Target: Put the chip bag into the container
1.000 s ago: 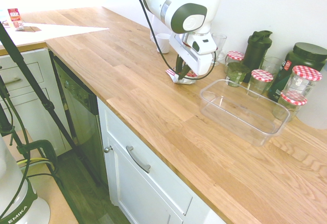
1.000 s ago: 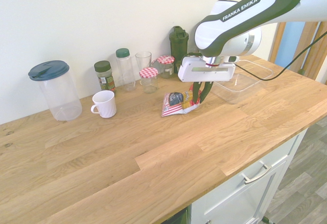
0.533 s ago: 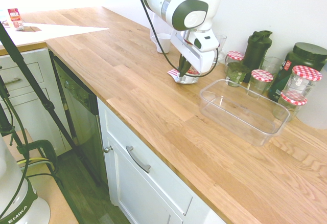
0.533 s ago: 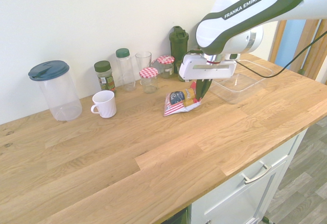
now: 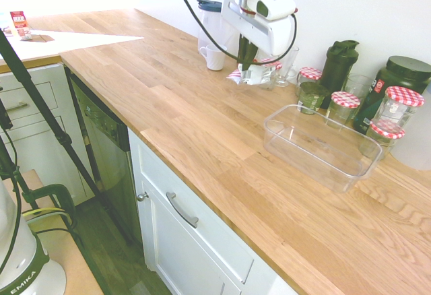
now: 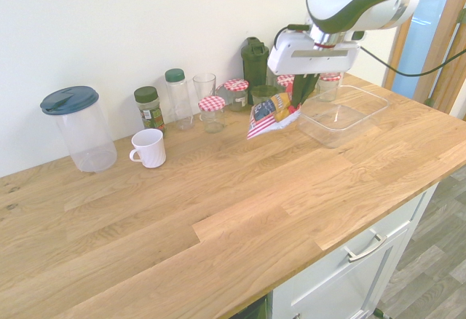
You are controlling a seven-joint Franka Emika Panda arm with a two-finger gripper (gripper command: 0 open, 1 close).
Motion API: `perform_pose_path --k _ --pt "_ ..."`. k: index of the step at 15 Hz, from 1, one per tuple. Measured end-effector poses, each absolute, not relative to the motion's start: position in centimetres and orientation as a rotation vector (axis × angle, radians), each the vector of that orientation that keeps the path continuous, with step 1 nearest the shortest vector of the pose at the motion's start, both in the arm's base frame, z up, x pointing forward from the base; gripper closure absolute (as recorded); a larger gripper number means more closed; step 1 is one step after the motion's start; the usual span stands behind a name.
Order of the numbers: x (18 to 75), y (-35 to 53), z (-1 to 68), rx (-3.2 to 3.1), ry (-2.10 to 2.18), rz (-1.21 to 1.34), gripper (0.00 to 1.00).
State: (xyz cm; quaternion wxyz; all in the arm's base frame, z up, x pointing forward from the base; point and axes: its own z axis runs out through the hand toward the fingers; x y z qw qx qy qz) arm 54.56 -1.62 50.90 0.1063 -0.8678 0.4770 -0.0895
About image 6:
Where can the dark green shaker bottle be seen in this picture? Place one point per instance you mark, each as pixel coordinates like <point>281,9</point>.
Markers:
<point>255,66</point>

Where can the clear bottle with green cap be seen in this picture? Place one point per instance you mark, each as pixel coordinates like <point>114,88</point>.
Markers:
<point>179,104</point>

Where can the green tub with dark lid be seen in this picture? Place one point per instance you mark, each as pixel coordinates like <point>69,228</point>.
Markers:
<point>263,95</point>

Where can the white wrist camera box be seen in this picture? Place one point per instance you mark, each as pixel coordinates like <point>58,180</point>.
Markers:
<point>285,51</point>

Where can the glass jar red checkered lid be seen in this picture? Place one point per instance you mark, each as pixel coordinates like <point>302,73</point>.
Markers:
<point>236,95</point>
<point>329,87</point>
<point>284,81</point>
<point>212,115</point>

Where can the white ceramic mug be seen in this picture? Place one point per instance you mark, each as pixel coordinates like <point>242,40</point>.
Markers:
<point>151,149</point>

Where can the red white blue chip bag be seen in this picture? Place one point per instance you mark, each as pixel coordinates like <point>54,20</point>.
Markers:
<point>269,115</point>

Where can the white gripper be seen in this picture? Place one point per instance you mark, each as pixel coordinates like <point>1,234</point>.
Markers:
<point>327,62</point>

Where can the spice jar with dark lid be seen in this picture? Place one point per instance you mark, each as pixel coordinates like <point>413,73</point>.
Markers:
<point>150,113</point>

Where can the clear pitcher with blue lid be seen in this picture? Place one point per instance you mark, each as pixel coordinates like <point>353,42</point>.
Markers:
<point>85,133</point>

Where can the tall clear drinking glass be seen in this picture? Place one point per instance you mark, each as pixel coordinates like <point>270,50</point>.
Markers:
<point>204,86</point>

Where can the clear plastic rectangular container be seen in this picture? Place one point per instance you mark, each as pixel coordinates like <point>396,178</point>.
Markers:
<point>342,122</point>

